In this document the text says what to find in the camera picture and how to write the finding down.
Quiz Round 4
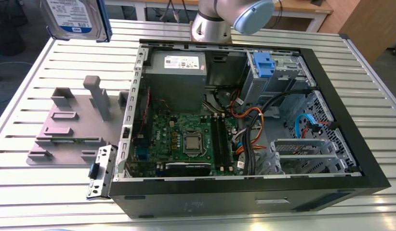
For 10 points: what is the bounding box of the grey metal drive cage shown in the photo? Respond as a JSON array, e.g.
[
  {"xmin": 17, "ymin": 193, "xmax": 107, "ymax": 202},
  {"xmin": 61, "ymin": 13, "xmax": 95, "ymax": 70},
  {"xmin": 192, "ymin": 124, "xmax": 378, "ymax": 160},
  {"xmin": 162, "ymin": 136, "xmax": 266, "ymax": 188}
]
[{"xmin": 242, "ymin": 50, "xmax": 316, "ymax": 114}]

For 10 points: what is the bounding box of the grey power supply unit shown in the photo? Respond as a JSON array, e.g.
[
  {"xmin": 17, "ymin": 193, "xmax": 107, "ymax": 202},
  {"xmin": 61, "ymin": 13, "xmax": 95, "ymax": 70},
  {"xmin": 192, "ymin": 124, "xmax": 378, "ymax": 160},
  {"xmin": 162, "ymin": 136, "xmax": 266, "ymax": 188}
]
[{"xmin": 143, "ymin": 51, "xmax": 207, "ymax": 114}]

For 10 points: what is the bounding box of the orange wire bundle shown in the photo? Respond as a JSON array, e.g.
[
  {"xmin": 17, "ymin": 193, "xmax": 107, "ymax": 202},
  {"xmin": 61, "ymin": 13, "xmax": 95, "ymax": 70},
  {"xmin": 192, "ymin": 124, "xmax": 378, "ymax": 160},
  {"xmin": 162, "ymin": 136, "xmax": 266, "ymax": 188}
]
[{"xmin": 231, "ymin": 108, "xmax": 266, "ymax": 154}]

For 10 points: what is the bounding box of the green motherboard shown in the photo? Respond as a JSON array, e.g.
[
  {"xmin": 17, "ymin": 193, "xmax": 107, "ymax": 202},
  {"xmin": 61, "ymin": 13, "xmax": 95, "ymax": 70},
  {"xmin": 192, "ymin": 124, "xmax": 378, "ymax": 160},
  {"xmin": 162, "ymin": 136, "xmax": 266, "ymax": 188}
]
[{"xmin": 127, "ymin": 113, "xmax": 241, "ymax": 178}]

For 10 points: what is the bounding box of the blue disk wire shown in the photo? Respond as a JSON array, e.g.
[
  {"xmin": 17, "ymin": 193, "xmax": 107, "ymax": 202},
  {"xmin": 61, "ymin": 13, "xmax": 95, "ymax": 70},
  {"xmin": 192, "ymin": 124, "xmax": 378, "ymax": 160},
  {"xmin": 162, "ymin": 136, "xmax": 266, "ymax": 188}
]
[{"xmin": 294, "ymin": 114, "xmax": 317, "ymax": 140}]

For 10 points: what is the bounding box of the red disk wire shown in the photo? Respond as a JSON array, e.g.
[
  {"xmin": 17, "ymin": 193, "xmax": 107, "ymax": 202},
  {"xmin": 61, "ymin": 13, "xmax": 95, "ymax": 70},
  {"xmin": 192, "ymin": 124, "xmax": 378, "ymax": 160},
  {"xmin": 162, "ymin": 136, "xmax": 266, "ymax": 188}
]
[{"xmin": 314, "ymin": 120, "xmax": 340, "ymax": 132}]

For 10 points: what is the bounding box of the black open PC case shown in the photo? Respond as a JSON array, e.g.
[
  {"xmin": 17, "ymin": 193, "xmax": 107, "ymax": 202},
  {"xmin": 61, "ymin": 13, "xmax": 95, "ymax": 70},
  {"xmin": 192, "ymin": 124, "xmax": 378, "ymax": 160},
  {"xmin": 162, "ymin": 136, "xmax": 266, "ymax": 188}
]
[{"xmin": 109, "ymin": 38, "xmax": 392, "ymax": 219}]

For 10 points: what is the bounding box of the CPU socket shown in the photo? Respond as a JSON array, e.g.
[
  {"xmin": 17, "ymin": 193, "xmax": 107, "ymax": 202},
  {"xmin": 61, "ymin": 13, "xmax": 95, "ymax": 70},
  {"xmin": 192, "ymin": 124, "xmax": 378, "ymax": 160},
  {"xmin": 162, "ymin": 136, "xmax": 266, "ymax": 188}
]
[{"xmin": 180, "ymin": 129, "xmax": 206, "ymax": 158}]

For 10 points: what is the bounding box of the black graphics card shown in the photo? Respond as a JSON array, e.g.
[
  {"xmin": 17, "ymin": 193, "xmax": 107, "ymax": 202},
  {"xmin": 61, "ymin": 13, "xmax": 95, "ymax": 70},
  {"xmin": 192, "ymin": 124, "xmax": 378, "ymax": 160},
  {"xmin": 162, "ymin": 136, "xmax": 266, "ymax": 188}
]
[{"xmin": 155, "ymin": 162, "xmax": 212, "ymax": 178}]

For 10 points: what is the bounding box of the black office chair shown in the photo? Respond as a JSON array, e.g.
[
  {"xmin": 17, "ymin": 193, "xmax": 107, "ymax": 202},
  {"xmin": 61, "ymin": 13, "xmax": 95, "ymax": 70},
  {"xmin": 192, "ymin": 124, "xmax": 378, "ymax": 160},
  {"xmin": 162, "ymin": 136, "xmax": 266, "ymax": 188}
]
[{"xmin": 0, "ymin": 0, "xmax": 28, "ymax": 56}]

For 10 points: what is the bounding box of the silver CPU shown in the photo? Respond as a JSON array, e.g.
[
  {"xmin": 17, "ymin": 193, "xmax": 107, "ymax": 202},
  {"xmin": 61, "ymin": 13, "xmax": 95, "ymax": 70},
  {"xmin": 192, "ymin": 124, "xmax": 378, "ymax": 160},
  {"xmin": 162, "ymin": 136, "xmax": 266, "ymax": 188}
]
[{"xmin": 183, "ymin": 136, "xmax": 202, "ymax": 152}]

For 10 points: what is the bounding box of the wooden desk with white frame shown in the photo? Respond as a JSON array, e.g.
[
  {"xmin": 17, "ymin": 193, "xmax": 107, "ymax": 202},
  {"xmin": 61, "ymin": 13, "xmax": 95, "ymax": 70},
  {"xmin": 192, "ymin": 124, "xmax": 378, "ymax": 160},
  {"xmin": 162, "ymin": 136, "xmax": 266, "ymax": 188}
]
[{"xmin": 132, "ymin": 0, "xmax": 333, "ymax": 33}]

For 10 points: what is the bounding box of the blue plastic drive latch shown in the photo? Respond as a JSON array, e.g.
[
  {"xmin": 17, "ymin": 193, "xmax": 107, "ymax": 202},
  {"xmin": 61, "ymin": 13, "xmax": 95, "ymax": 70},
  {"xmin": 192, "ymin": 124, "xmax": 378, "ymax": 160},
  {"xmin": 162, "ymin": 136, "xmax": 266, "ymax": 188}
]
[{"xmin": 254, "ymin": 52, "xmax": 277, "ymax": 78}]

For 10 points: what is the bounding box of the wooden cabinet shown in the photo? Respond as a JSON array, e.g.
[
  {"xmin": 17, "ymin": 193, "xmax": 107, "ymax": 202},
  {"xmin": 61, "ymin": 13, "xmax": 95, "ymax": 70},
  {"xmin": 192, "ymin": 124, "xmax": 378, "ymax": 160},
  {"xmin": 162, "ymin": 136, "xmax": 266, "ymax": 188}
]
[{"xmin": 318, "ymin": 0, "xmax": 396, "ymax": 64}]

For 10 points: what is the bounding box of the hard disk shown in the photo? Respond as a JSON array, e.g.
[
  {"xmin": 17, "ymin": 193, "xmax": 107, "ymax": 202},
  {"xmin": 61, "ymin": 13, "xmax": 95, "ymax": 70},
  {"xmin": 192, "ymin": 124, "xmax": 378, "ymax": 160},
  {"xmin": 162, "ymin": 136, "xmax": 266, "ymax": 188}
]
[{"xmin": 40, "ymin": 0, "xmax": 112, "ymax": 43}]

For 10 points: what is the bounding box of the thin red wire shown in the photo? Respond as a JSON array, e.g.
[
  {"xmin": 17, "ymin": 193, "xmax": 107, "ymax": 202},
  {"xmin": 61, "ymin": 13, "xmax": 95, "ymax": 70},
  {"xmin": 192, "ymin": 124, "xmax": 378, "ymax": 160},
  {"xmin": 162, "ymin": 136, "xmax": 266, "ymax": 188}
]
[{"xmin": 136, "ymin": 86, "xmax": 152, "ymax": 139}]

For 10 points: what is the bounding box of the black RAM slot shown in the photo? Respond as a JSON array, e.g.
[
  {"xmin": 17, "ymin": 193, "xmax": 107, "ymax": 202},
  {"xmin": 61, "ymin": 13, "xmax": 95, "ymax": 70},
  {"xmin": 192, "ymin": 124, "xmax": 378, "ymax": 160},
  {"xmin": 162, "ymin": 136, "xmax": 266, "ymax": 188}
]
[
  {"xmin": 218, "ymin": 113, "xmax": 234, "ymax": 172},
  {"xmin": 211, "ymin": 113, "xmax": 227, "ymax": 173}
]

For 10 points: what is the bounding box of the metal card retention bracket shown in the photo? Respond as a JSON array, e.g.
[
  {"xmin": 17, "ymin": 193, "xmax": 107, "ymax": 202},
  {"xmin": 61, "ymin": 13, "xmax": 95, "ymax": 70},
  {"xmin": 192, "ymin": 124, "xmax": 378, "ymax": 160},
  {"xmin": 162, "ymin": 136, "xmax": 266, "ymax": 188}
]
[{"xmin": 85, "ymin": 145, "xmax": 118, "ymax": 200}]

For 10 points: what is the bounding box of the green RAM stick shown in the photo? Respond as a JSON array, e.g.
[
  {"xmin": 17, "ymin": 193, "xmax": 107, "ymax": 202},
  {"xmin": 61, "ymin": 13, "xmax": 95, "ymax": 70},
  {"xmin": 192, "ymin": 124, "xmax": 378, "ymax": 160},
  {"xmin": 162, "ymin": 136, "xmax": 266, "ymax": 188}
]
[{"xmin": 51, "ymin": 138, "xmax": 100, "ymax": 145}]

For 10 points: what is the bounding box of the grey plastic parts rack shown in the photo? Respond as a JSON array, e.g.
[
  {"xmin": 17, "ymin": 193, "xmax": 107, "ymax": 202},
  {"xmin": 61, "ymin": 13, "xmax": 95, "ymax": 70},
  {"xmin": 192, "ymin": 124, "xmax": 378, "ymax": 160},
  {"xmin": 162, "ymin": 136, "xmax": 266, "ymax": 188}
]
[{"xmin": 27, "ymin": 75, "xmax": 131, "ymax": 167}]

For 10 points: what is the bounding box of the blue expansion slot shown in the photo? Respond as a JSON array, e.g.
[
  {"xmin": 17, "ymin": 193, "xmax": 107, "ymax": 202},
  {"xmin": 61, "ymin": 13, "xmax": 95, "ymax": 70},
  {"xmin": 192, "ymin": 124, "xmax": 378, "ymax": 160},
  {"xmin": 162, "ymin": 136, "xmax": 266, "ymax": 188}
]
[{"xmin": 135, "ymin": 145, "xmax": 150, "ymax": 161}]

